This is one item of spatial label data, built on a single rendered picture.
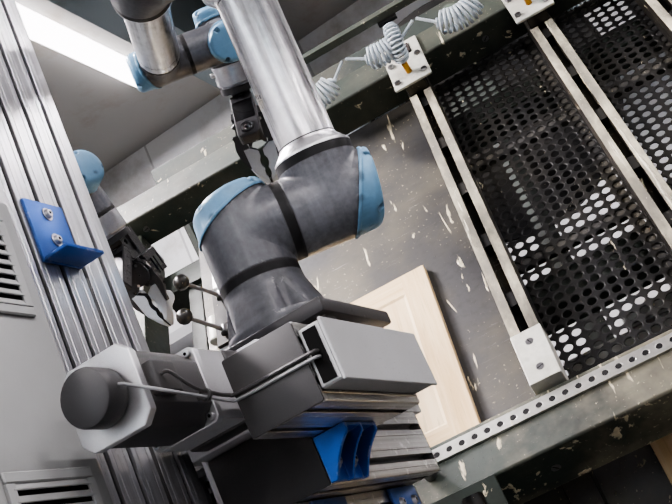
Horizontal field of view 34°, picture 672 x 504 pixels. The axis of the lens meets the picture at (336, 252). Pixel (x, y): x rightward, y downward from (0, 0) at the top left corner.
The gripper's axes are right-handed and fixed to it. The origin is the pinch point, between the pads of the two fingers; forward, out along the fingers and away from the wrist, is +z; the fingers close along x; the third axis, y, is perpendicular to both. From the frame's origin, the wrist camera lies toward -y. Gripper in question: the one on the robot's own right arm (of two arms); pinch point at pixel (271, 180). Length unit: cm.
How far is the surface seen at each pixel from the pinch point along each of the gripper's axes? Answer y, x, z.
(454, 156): 27, -39, 15
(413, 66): 59, -41, 0
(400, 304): 4.2, -16.5, 35.7
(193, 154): 129, 25, 17
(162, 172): 130, 36, 19
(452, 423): -30, -17, 48
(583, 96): 19, -69, 10
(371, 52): 54, -31, -8
